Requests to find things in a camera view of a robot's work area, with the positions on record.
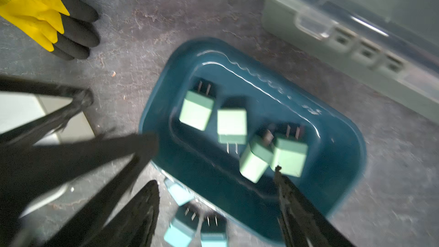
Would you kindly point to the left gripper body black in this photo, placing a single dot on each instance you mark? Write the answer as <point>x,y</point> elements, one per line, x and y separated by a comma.
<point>29,171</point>

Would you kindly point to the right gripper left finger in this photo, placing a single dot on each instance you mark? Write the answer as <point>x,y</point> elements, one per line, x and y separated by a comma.
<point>135,224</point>

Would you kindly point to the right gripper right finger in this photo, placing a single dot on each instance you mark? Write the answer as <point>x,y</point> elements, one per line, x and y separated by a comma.
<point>301,224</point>

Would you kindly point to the teal plug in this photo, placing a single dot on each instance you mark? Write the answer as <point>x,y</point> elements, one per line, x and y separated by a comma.
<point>180,195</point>
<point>182,228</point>
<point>213,232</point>

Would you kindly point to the teal plug top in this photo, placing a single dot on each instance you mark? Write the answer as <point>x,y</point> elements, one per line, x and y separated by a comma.
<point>180,195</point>

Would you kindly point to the white plastic tray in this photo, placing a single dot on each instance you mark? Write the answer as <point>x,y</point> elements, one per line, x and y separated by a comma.
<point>37,119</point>

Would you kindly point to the green plug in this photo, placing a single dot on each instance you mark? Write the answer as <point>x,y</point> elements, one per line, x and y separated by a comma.
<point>197,108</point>
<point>257,156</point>
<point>232,127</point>
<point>289,152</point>

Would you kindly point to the clear lidded storage box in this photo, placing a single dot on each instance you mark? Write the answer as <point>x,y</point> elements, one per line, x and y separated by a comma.
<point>390,45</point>

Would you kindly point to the yellow black rubber glove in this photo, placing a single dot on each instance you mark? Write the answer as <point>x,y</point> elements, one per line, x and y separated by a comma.
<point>61,27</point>

